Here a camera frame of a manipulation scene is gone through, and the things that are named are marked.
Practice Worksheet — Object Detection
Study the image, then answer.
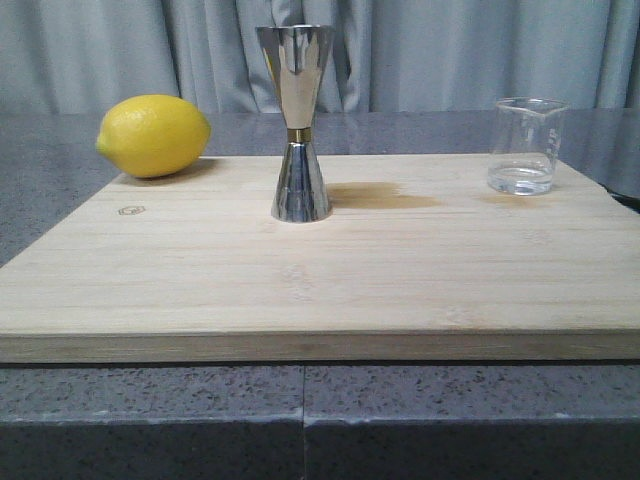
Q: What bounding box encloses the yellow lemon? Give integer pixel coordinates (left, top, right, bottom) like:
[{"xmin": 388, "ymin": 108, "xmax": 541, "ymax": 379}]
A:
[{"xmin": 96, "ymin": 94, "xmax": 211, "ymax": 178}]

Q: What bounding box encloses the light wooden cutting board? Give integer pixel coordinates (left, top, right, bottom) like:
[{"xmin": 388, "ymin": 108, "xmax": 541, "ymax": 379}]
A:
[{"xmin": 1, "ymin": 154, "xmax": 639, "ymax": 363}]

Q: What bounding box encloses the silver double-cone jigger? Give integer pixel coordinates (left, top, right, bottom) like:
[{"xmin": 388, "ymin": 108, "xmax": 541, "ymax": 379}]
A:
[{"xmin": 256, "ymin": 25, "xmax": 334, "ymax": 223}]

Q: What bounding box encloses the grey curtain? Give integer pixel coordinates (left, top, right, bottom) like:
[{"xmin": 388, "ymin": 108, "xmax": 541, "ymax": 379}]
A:
[{"xmin": 1, "ymin": 1, "xmax": 639, "ymax": 114}]

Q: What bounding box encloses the clear glass beaker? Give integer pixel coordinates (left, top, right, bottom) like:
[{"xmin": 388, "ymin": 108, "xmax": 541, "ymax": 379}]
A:
[{"xmin": 487, "ymin": 97, "xmax": 569, "ymax": 196}]

